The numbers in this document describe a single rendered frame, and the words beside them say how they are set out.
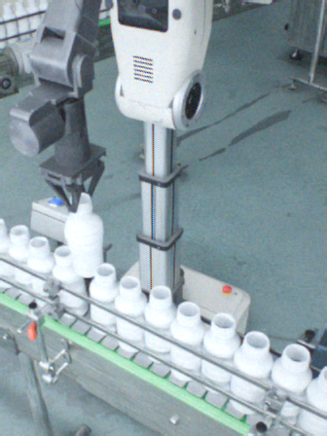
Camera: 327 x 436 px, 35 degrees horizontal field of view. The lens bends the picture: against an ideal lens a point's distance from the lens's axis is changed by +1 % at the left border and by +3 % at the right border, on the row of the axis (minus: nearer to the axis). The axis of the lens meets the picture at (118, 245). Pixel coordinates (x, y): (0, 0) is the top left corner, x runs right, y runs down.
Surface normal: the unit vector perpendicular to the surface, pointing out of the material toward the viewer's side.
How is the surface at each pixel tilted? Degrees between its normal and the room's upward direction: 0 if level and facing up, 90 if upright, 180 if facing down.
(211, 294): 0
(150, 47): 90
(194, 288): 0
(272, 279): 0
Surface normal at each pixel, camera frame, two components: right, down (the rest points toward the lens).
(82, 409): -0.05, -0.76
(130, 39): -0.57, 0.56
